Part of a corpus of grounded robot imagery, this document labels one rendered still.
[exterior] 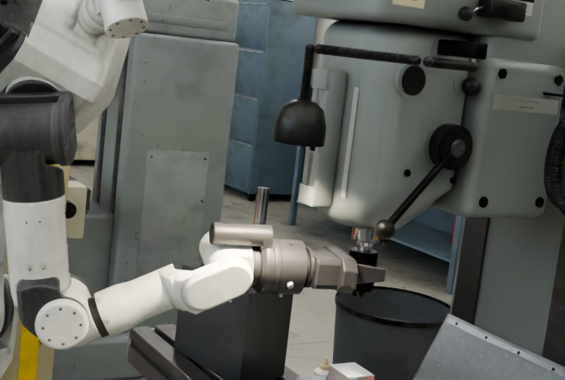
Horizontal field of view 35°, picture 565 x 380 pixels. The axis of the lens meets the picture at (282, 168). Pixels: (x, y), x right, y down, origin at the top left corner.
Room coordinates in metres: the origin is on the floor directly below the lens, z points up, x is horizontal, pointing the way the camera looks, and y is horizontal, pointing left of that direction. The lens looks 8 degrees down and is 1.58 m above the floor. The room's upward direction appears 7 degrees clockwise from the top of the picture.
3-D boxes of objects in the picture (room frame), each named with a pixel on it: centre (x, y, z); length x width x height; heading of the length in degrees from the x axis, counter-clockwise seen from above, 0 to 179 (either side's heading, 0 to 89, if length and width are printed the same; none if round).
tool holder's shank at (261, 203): (1.72, 0.03, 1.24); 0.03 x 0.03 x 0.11
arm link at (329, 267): (1.40, -0.06, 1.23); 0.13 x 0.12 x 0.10; 18
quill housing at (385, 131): (1.43, -0.15, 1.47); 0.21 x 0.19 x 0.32; 33
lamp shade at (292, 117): (1.23, -0.02, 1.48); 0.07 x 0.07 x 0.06
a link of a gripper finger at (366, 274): (1.40, -0.16, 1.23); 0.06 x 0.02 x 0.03; 108
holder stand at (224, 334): (1.76, 0.07, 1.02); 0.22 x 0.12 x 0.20; 43
